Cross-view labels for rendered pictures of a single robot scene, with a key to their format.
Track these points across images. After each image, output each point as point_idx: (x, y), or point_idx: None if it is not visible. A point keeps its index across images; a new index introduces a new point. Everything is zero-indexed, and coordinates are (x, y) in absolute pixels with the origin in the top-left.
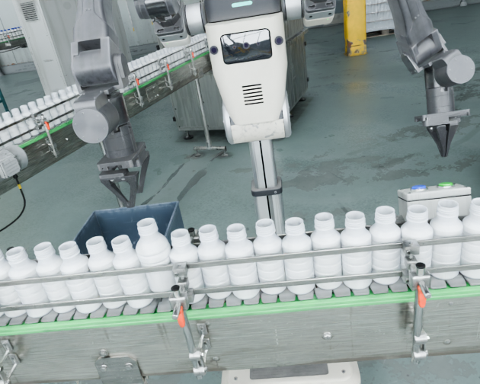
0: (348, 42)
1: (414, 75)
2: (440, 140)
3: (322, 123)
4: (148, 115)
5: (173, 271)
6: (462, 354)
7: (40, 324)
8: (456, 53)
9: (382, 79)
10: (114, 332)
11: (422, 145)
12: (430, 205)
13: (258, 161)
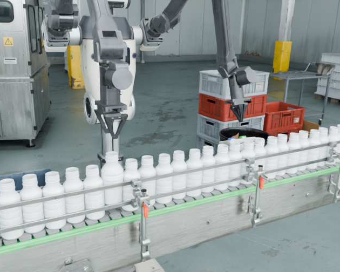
0: (72, 78)
1: None
2: (239, 113)
3: (70, 136)
4: None
5: (134, 183)
6: (219, 268)
7: (21, 243)
8: (249, 68)
9: None
10: (81, 239)
11: (149, 149)
12: (240, 146)
13: (109, 136)
